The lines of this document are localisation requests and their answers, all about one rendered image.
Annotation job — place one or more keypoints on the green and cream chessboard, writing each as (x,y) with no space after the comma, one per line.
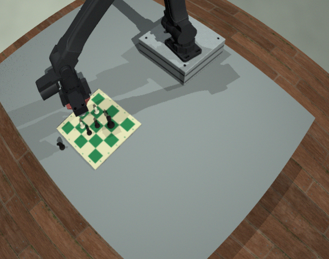
(96,148)

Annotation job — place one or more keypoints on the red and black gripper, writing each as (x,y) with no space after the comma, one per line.
(86,97)

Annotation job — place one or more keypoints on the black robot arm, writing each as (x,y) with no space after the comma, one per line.
(64,55)

